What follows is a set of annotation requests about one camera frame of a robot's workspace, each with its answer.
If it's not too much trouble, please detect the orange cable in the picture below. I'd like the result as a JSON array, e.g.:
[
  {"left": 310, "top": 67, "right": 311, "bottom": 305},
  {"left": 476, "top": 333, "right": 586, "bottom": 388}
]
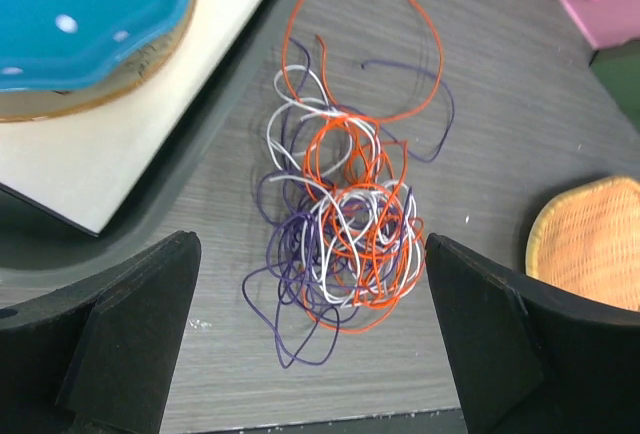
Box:
[{"left": 282, "top": 0, "right": 445, "bottom": 335}]

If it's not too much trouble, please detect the orange woven basket tray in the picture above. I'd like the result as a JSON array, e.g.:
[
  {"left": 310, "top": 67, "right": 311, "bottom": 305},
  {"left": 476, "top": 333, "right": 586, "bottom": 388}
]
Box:
[{"left": 525, "top": 176, "right": 639, "bottom": 311}]

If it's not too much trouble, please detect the blue polka dot plate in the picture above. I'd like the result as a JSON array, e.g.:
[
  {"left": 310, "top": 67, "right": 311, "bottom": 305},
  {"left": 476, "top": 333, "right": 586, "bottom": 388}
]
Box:
[{"left": 1, "top": 0, "right": 190, "bottom": 92}]

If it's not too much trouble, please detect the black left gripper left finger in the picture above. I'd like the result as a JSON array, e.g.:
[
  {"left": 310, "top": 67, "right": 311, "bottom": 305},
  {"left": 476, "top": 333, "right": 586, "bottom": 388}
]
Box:
[{"left": 1, "top": 231, "right": 201, "bottom": 433}]

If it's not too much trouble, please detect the white cable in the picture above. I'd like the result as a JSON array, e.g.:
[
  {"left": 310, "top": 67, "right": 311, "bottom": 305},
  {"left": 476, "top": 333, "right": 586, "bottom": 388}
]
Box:
[{"left": 265, "top": 64, "right": 426, "bottom": 309}]

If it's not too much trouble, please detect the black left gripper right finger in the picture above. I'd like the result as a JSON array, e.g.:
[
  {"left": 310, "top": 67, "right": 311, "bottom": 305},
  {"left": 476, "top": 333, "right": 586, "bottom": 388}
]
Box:
[{"left": 426, "top": 234, "right": 639, "bottom": 433}]

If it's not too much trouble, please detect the cream wooden board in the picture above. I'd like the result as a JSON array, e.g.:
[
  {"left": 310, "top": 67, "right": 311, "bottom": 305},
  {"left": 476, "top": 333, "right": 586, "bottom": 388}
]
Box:
[{"left": 1, "top": 0, "right": 262, "bottom": 234}]

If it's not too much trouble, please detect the purple cable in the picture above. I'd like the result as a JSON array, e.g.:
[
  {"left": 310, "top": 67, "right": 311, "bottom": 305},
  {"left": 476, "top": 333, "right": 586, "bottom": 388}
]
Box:
[{"left": 242, "top": 37, "right": 456, "bottom": 369}]

